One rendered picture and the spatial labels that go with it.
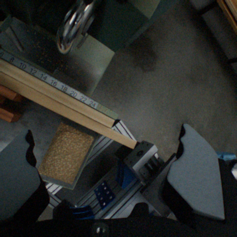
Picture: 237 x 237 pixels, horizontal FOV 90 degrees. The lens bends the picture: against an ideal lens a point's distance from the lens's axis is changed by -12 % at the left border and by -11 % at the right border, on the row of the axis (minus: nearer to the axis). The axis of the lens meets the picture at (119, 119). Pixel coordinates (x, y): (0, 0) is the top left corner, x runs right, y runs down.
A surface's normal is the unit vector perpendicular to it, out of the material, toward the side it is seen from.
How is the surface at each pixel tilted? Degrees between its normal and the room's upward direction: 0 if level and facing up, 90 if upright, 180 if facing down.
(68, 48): 77
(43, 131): 0
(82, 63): 0
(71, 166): 19
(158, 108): 0
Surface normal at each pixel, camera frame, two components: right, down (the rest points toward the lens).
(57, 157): 0.15, -0.07
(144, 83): 0.39, 0.06
